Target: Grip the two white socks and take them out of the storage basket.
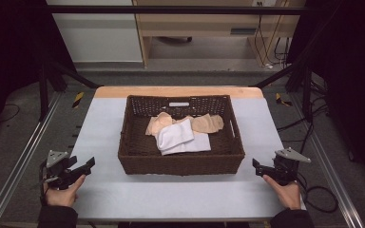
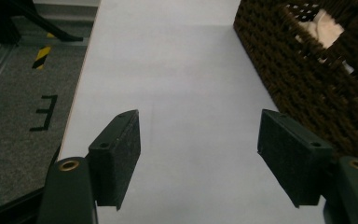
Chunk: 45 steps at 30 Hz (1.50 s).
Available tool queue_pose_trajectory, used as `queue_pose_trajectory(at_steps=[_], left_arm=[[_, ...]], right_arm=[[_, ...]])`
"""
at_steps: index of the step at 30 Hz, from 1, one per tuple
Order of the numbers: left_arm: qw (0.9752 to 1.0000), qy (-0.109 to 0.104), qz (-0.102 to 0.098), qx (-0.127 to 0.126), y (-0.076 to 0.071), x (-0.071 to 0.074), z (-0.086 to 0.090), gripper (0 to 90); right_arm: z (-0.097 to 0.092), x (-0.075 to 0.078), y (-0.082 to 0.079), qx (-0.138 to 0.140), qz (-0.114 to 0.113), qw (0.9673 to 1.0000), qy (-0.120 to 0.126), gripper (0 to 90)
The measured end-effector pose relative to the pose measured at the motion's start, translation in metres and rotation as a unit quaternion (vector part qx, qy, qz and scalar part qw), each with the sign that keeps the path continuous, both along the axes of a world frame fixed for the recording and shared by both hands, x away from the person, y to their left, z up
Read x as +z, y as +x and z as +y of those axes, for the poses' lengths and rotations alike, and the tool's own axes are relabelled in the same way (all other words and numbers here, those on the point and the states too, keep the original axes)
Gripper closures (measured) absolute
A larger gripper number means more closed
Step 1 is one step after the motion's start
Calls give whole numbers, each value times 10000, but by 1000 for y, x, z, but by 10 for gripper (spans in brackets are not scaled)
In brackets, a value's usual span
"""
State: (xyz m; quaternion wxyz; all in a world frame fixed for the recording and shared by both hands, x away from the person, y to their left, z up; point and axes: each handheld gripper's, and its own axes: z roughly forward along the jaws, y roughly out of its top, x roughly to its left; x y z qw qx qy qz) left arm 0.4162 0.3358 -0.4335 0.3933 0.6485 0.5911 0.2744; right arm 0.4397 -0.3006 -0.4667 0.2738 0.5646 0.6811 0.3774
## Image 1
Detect person's right hand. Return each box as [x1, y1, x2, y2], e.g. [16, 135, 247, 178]
[262, 174, 302, 211]

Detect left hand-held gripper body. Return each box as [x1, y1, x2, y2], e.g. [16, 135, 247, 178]
[39, 149, 79, 191]

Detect black horizontal frame bar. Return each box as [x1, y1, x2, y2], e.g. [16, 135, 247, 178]
[43, 5, 309, 16]

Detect person's left hand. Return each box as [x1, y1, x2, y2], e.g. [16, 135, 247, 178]
[43, 174, 86, 209]

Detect black floor cables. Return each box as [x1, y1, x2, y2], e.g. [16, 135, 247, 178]
[277, 79, 331, 160]

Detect yellow black tape marker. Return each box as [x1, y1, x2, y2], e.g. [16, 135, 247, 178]
[71, 91, 86, 109]
[275, 92, 294, 107]

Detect aluminium rail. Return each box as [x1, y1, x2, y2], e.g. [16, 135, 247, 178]
[0, 90, 64, 228]
[288, 92, 365, 228]

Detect folded white sock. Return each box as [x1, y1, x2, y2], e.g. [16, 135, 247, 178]
[155, 118, 196, 152]

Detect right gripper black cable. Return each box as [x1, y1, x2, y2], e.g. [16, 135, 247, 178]
[296, 172, 340, 214]

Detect cables under desk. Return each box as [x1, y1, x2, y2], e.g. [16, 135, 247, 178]
[254, 0, 293, 69]

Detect white table cover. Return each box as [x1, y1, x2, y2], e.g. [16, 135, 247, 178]
[66, 96, 307, 222]

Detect wooden desk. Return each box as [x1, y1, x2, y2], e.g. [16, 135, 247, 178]
[132, 0, 302, 68]

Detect black curtain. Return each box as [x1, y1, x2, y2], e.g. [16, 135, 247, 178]
[286, 0, 365, 193]
[0, 0, 78, 146]

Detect beige sock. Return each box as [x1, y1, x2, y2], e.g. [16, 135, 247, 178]
[144, 111, 176, 137]
[183, 112, 225, 135]

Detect thin black floor cable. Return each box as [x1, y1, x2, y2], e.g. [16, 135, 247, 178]
[0, 103, 22, 124]

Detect black frame strut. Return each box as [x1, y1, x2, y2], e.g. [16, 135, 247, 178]
[37, 59, 102, 123]
[252, 62, 314, 124]

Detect brown woven basket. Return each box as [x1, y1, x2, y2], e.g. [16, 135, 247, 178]
[117, 94, 246, 177]

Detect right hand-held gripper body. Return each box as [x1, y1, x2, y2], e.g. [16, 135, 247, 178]
[271, 147, 312, 187]

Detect flat white sock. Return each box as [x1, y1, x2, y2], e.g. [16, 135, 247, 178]
[161, 130, 212, 157]

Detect white cabinet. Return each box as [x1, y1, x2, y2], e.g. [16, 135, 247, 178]
[45, 0, 144, 64]

